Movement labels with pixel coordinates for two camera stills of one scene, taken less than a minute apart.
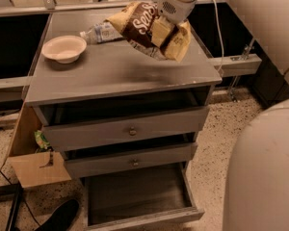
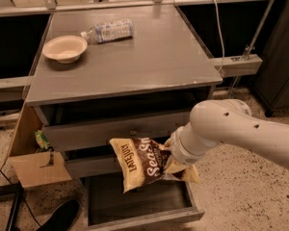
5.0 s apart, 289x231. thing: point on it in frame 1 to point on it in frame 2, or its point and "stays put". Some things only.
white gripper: x=173 y=9 to x=177 y=146
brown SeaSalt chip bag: x=151 y=33 to x=142 y=161
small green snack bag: x=41 y=140 stays put
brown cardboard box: x=35 y=167 stays put
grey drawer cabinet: x=127 y=120 stays put
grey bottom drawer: x=139 y=198 stays put
